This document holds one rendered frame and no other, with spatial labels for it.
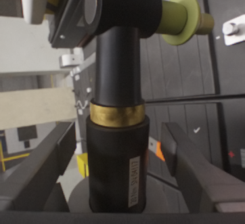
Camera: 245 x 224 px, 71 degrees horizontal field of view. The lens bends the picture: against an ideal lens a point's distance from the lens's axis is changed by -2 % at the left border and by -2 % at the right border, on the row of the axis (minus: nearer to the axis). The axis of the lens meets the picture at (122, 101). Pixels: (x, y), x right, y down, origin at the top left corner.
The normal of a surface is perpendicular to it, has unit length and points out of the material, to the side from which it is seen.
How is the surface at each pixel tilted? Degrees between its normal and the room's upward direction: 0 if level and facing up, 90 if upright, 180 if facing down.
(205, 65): 0
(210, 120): 0
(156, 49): 0
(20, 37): 90
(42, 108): 90
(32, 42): 90
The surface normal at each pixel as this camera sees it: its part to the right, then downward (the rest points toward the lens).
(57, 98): 0.48, -0.05
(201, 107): -0.86, 0.12
